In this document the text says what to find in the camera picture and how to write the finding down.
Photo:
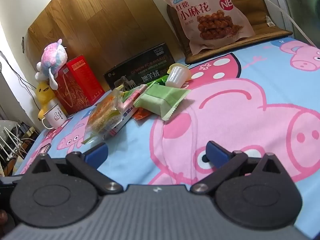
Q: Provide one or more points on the light green snack packet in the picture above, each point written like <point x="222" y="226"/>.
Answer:
<point x="160" y="97"/>

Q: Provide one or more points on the yellow plush toy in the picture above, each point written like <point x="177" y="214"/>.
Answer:
<point x="43" y="92"/>

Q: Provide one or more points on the pink and white snack box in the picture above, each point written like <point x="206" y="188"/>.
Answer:
<point x="130" y="101"/>

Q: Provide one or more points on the wooden headboard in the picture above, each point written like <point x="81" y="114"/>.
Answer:
<point x="100" y="17"/>

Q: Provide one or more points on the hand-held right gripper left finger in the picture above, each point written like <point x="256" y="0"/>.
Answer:
<point x="96" y="153"/>

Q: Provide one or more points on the clear plastic jelly cup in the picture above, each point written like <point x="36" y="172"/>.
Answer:
<point x="176" y="76"/>

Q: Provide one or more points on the clear packet of yellow cake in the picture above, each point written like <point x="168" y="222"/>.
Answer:
<point x="102" y="117"/>

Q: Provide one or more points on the black cardboard box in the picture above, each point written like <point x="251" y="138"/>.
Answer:
<point x="140" y="67"/>

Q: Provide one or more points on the glossy green snack packet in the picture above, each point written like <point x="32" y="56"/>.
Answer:
<point x="161" y="80"/>

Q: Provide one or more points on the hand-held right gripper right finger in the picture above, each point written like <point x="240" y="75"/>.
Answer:
<point x="218" y="153"/>

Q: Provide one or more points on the pastel plush toy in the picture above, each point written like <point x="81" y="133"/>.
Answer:
<point x="52" y="55"/>

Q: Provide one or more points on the white drying rack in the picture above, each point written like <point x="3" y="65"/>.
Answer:
<point x="10" y="135"/>

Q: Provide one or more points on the white enamel mug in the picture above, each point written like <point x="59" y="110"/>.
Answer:
<point x="56" y="116"/>

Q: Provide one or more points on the large pink snack bag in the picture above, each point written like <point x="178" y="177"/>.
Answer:
<point x="212" y="17"/>

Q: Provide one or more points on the red gift box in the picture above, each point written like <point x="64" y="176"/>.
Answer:
<point x="75" y="87"/>

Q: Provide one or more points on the red snack packet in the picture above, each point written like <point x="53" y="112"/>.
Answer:
<point x="141" y="113"/>

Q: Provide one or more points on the pig cartoon printed blanket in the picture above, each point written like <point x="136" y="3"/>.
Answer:
<point x="250" y="75"/>

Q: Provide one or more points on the patterned glass sliding door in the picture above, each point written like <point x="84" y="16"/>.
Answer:
<point x="305" y="5"/>

